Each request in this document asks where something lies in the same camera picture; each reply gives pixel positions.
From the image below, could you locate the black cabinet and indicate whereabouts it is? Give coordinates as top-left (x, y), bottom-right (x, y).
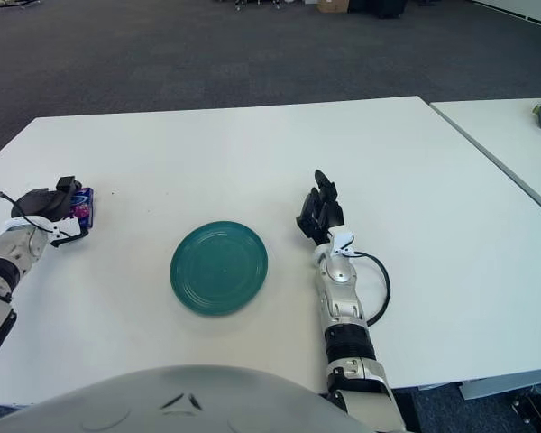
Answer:
top-left (349, 0), bottom-right (408, 19)

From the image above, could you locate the grey robot torso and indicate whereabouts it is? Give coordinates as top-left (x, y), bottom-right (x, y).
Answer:
top-left (0, 364), bottom-right (371, 433)

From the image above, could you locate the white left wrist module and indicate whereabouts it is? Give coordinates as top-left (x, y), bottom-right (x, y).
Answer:
top-left (6, 216), bottom-right (82, 241)

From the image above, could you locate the green round plate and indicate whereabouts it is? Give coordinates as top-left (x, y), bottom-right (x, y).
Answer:
top-left (170, 220), bottom-right (270, 318)

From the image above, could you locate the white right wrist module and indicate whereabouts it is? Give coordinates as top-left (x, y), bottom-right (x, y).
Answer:
top-left (331, 230), bottom-right (357, 257)

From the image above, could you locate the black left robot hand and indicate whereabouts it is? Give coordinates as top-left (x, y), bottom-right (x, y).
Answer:
top-left (9, 174), bottom-right (96, 249)

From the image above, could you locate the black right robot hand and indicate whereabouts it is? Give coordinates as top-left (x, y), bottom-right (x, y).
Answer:
top-left (296, 169), bottom-right (346, 247)

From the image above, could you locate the grey table foot beam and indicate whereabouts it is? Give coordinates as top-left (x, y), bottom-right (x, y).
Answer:
top-left (458, 377), bottom-right (541, 401)

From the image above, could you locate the black wheeled base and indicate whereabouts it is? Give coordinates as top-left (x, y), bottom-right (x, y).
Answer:
top-left (509, 386), bottom-right (541, 429)

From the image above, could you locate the blue purple gum box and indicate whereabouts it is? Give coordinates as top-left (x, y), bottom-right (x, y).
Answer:
top-left (67, 187), bottom-right (96, 228)

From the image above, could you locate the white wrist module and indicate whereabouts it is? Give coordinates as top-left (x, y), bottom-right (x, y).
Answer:
top-left (6, 216), bottom-right (82, 241)
top-left (331, 230), bottom-right (357, 257)

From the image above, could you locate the black chair caster base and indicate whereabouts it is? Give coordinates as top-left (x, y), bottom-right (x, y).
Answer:
top-left (234, 0), bottom-right (285, 10)

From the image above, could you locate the brown cardboard box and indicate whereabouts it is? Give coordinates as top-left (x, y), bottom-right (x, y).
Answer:
top-left (317, 0), bottom-right (351, 14)

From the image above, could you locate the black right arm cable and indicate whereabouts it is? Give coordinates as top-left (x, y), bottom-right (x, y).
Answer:
top-left (353, 251), bottom-right (391, 327)

